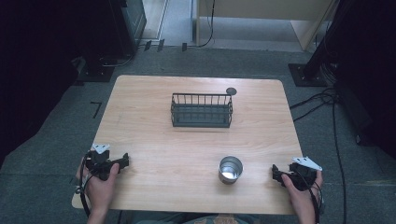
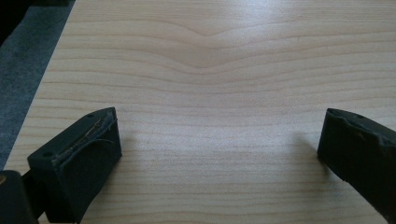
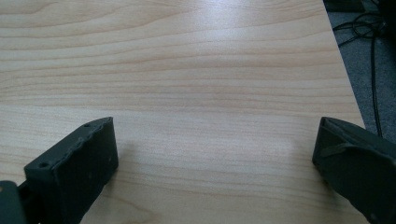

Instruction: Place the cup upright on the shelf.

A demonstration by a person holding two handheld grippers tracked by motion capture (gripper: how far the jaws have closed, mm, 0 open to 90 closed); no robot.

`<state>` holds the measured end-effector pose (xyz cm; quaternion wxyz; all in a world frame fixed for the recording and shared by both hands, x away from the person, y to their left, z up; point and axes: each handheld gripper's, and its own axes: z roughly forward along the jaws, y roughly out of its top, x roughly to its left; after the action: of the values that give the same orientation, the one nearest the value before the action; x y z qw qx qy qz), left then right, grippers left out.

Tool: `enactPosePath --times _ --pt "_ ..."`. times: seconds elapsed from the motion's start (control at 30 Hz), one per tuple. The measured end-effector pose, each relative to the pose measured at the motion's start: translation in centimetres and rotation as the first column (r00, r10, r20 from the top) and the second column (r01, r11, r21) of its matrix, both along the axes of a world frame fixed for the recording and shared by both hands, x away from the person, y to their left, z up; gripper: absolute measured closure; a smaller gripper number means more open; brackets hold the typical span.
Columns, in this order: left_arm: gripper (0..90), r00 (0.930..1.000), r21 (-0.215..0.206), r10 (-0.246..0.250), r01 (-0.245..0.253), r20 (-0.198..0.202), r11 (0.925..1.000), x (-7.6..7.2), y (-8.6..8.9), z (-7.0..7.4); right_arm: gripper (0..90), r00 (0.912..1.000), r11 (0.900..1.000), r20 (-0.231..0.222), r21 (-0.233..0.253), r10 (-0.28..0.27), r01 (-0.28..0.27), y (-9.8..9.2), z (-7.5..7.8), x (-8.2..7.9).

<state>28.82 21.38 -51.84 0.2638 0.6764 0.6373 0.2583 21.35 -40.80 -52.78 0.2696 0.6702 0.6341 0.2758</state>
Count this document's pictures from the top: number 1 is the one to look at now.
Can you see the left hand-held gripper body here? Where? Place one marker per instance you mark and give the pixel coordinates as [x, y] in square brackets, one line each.
[99, 160]

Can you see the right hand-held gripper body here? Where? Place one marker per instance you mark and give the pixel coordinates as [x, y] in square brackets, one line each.
[303, 174]

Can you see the silver metal cup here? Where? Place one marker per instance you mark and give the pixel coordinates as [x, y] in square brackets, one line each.
[230, 170]

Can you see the person's right hand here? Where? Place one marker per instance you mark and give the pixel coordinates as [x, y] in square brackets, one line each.
[300, 200]

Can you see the person's left hand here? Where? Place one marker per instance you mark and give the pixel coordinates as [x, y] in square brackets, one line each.
[101, 189]

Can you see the dark round table grommet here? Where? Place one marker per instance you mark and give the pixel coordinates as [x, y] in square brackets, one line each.
[231, 91]

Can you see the black metal stand base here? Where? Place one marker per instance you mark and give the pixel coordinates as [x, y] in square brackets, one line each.
[306, 77]

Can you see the dark cabinet with stand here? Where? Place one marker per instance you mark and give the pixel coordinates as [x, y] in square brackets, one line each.
[121, 34]

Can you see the light wooden cabinet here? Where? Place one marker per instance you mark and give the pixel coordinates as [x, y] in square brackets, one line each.
[264, 18]

